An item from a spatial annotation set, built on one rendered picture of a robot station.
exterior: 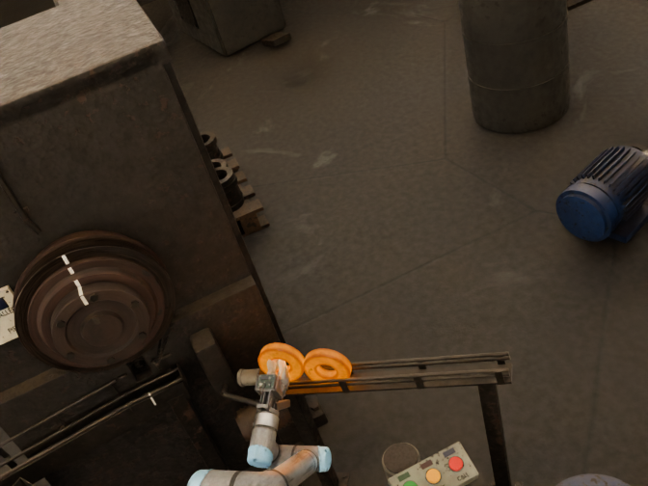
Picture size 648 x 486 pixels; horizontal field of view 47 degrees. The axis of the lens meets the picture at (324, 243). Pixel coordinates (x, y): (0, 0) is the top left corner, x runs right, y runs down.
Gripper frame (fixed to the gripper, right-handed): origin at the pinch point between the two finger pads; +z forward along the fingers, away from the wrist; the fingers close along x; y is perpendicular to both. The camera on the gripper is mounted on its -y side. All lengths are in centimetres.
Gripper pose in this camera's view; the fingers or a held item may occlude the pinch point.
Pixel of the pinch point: (280, 359)
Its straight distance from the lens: 244.2
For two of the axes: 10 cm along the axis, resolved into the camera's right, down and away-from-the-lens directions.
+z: 1.3, -8.3, 5.4
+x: -9.5, 0.5, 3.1
